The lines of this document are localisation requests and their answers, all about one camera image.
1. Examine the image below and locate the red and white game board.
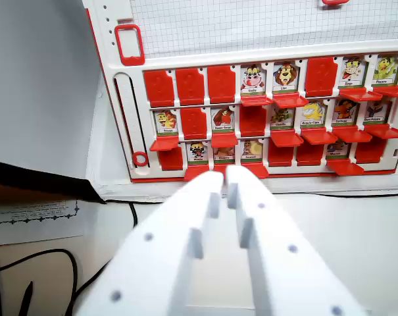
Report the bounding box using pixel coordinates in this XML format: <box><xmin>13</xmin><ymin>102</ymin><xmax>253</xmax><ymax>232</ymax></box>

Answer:
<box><xmin>81</xmin><ymin>0</ymin><xmax>398</xmax><ymax>184</ymax></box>

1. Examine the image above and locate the black cable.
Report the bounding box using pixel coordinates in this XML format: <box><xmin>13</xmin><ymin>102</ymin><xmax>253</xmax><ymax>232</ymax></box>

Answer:
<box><xmin>101</xmin><ymin>198</ymin><xmax>138</xmax><ymax>228</ymax></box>
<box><xmin>0</xmin><ymin>248</ymin><xmax>104</xmax><ymax>316</ymax></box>
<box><xmin>20</xmin><ymin>280</ymin><xmax>34</xmax><ymax>316</ymax></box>
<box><xmin>272</xmin><ymin>191</ymin><xmax>398</xmax><ymax>199</ymax></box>

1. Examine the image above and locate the white printed paper sheet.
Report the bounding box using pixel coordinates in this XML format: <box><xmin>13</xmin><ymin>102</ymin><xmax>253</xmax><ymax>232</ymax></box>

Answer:
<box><xmin>0</xmin><ymin>198</ymin><xmax>85</xmax><ymax>247</ymax></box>

